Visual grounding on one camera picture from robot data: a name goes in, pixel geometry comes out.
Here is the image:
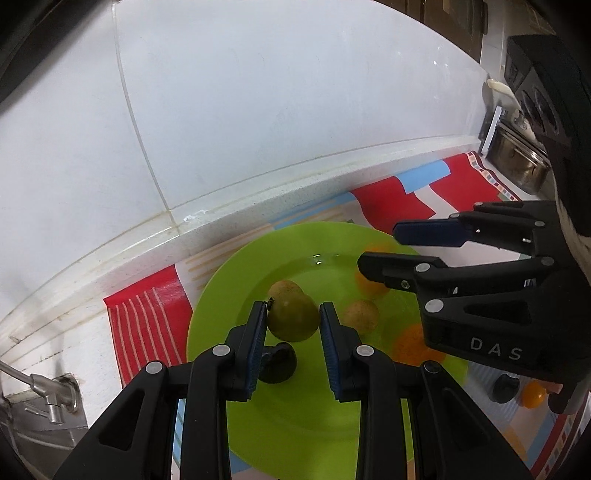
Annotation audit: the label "large orange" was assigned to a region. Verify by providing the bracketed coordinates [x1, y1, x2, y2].
[392, 323, 446, 367]

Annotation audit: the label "tan round fruit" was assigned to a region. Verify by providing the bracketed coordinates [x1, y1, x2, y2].
[267, 279, 303, 298]
[339, 299, 380, 335]

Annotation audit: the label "green lime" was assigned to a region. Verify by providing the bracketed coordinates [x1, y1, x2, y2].
[267, 290, 321, 342]

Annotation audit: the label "person's right hand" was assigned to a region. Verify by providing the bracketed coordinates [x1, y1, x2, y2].
[539, 380, 563, 394]

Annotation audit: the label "steel pot on rack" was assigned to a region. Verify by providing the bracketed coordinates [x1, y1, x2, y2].
[486, 122, 551, 195]

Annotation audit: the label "thin gooseneck faucet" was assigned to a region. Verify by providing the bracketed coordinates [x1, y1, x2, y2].
[1, 362, 80, 425]

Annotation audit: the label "stainless steel sink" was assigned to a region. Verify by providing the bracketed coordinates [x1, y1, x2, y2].
[1, 392, 88, 479]

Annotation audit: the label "green plate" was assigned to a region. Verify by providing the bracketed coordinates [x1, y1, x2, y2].
[186, 222, 413, 479]

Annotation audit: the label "white handled pans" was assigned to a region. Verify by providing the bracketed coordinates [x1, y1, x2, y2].
[486, 78, 533, 137]

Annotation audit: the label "dark wooden window frame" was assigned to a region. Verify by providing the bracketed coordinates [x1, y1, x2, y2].
[379, 0, 488, 62]

